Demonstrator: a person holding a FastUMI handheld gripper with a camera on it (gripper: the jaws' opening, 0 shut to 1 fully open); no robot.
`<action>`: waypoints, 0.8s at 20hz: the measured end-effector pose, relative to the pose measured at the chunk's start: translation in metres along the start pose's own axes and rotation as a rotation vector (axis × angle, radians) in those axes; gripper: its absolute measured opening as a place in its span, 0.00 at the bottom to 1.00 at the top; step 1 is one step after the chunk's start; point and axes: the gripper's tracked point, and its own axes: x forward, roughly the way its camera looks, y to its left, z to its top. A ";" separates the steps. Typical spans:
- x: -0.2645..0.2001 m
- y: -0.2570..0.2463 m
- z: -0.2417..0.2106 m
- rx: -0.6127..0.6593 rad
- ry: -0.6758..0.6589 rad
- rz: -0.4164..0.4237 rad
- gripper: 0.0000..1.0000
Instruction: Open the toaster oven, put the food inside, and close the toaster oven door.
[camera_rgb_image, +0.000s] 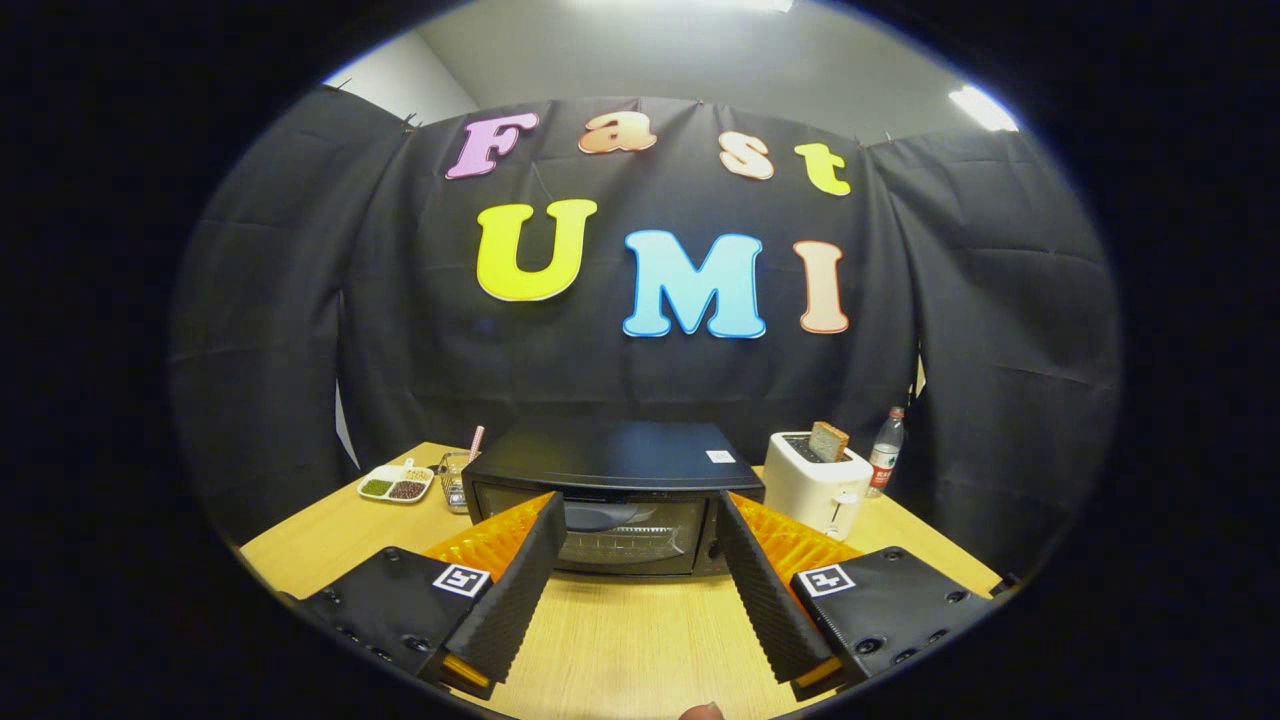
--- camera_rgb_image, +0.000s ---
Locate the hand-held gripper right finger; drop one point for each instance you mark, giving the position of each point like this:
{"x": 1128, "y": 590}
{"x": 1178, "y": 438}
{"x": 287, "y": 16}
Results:
{"x": 765, "y": 590}

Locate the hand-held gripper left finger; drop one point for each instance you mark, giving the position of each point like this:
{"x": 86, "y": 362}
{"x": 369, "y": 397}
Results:
{"x": 520, "y": 590}

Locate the black toaster oven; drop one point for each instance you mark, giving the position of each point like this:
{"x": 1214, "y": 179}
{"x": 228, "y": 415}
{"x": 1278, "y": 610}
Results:
{"x": 610, "y": 455}

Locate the white toaster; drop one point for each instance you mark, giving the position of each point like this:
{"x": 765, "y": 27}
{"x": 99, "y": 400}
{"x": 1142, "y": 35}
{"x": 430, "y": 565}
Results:
{"x": 815, "y": 490}

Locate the clear glass cup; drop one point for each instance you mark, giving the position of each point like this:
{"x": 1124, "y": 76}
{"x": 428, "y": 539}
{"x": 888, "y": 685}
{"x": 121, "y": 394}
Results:
{"x": 455, "y": 485}

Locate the pink straw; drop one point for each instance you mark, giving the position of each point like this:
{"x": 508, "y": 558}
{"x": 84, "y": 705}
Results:
{"x": 476, "y": 442}

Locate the brown bread slice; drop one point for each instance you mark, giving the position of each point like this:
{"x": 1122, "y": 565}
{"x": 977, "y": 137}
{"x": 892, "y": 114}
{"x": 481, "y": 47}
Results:
{"x": 829, "y": 441}

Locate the white divided dish with beans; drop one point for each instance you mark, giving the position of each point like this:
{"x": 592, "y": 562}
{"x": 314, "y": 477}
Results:
{"x": 395, "y": 486}

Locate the clear water bottle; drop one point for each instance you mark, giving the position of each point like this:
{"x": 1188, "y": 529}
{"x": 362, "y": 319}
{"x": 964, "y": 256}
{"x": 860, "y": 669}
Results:
{"x": 884, "y": 460}

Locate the small ceiling light panel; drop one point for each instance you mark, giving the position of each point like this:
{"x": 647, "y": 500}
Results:
{"x": 985, "y": 108}

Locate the large ceiling light panel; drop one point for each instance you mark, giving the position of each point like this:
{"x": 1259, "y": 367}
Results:
{"x": 768, "y": 4}

